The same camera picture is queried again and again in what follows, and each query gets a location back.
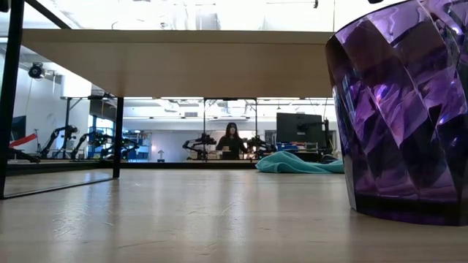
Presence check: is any purple faceted cup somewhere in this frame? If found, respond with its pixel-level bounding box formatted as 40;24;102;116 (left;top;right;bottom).
324;0;468;226

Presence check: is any person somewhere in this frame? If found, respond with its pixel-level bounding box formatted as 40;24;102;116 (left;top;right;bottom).
215;122;249;161

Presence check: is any teal cloth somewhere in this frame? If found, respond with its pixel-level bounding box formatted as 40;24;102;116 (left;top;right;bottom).
254;150;345;175

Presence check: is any black computer monitor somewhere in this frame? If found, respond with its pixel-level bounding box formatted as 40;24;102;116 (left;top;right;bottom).
276;112;325;148

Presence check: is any red bar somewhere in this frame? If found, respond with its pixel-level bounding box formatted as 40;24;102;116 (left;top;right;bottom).
9;133;39;149

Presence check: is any black metal rig frame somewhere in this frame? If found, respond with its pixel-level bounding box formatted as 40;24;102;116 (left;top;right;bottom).
7;159;259;176

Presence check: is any black wire rack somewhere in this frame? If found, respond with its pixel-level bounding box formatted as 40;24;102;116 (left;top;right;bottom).
0;0;334;200

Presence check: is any black round wall fixture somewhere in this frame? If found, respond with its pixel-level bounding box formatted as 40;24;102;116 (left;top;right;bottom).
28;62;46;80

